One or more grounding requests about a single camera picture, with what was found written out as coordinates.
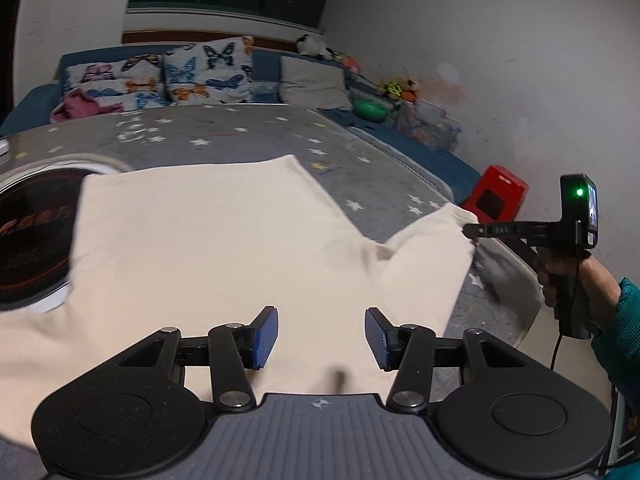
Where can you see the grey star-print blanket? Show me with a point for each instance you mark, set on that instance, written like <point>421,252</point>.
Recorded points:
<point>280,135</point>

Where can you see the cream t-shirt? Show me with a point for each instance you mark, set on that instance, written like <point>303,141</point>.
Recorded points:
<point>210,250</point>

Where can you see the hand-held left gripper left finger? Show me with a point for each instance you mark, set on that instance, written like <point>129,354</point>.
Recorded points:
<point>265,335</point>

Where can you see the yellow green plush toy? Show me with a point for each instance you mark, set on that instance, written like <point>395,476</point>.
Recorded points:
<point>397,89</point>

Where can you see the person's right forearm teal sleeve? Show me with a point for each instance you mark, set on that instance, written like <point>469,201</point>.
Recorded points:
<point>625,360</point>

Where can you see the square butterfly print pillow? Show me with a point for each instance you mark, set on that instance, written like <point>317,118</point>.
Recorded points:
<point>210,72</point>

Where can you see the wide butterfly print pillow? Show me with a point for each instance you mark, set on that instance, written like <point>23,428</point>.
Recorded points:
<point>112,82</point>

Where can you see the pink cloth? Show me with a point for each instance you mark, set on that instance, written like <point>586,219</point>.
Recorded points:
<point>82,105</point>

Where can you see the grey pillow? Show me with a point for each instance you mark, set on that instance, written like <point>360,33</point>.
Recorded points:
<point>312,82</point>

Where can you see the white cloth black round print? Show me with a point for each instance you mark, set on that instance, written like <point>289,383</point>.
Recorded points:
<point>35,235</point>

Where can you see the black and white plush toy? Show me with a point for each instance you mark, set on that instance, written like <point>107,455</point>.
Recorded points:
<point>312,46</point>

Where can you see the person's right hand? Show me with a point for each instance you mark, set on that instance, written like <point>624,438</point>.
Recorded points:
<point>597,285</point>

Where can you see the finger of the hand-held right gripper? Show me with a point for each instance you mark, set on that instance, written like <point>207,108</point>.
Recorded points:
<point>495,230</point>

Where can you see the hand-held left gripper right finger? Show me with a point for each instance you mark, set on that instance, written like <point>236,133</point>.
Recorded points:
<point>378,336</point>

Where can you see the blue sofa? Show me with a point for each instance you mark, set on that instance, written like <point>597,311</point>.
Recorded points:
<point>450,165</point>

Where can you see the red plastic stool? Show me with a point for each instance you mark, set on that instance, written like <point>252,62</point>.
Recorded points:
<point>497,195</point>

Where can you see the green plastic basin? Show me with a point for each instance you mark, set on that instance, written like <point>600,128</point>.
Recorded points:
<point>369,109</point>

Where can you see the clear plastic storage box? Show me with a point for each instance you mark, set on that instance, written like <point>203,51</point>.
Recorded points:
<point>430,125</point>

